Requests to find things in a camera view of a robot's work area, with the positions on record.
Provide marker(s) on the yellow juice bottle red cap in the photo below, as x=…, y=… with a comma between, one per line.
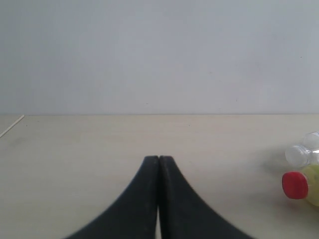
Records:
x=303, y=184

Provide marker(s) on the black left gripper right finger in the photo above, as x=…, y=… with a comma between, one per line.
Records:
x=182, y=212

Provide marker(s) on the clear tea bottle apple label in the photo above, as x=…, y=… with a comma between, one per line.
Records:
x=304, y=153

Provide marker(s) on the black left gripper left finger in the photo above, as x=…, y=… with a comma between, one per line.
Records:
x=134, y=213

